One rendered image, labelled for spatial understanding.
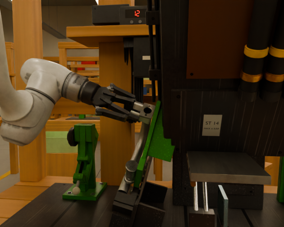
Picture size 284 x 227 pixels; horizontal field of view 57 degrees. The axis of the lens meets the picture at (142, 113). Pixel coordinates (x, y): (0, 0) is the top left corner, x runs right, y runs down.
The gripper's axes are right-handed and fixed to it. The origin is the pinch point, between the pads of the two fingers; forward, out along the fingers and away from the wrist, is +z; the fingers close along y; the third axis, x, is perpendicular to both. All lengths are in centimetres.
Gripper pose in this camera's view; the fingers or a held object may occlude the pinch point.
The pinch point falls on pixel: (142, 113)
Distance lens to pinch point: 85.7
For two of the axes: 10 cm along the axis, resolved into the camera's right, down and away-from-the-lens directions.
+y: 3.1, -7.4, 5.9
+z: 9.3, 3.6, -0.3
